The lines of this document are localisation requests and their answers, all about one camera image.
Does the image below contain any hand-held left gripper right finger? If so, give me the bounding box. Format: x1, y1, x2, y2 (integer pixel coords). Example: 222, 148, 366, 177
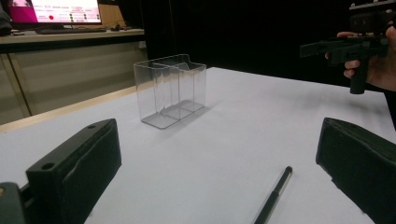
315, 117, 396, 224

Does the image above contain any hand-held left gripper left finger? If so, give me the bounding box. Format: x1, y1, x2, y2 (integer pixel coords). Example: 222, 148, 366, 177
25, 118, 123, 224

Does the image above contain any black pen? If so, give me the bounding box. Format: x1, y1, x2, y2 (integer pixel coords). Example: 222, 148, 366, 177
253, 165, 294, 224

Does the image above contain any clear acrylic divided container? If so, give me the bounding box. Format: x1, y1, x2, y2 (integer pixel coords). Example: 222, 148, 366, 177
133, 53, 207, 130

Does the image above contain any black curtain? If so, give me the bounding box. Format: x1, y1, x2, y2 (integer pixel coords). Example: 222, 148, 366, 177
118, 0, 396, 91

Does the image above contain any beige desk with dark edge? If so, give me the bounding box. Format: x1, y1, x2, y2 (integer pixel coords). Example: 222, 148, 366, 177
0, 28, 148, 126

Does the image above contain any white table cover sheet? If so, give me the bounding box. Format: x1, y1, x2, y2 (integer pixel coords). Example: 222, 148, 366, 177
0, 66, 396, 224

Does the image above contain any black keyboard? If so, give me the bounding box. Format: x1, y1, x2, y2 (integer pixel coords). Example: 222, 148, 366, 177
35, 27, 107, 35

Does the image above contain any computer monitor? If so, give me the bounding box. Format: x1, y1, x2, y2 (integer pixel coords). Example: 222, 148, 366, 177
7, 0, 103, 26

